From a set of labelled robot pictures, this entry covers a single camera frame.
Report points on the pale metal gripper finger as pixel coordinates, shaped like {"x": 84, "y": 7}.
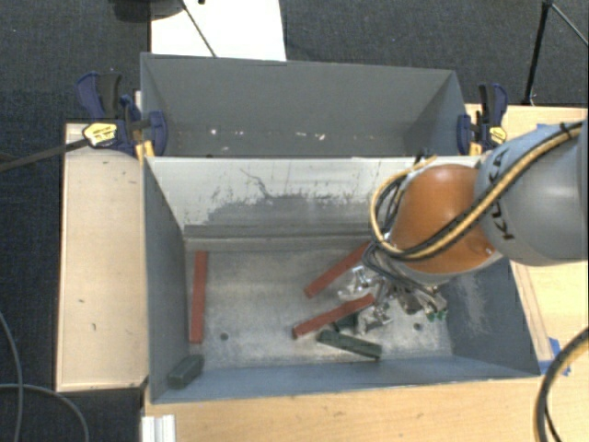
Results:
{"x": 355, "y": 284}
{"x": 378, "y": 316}

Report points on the red-brown flat block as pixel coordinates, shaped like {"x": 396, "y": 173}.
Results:
{"x": 199, "y": 297}
{"x": 329, "y": 276}
{"x": 329, "y": 319}

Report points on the dark green flat block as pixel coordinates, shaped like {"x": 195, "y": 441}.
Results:
{"x": 185, "y": 372}
{"x": 352, "y": 344}
{"x": 346, "y": 323}

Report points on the grey metal bin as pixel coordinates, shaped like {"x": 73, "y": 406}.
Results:
{"x": 285, "y": 108}

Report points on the pale wood board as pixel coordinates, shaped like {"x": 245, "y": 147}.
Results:
{"x": 101, "y": 270}

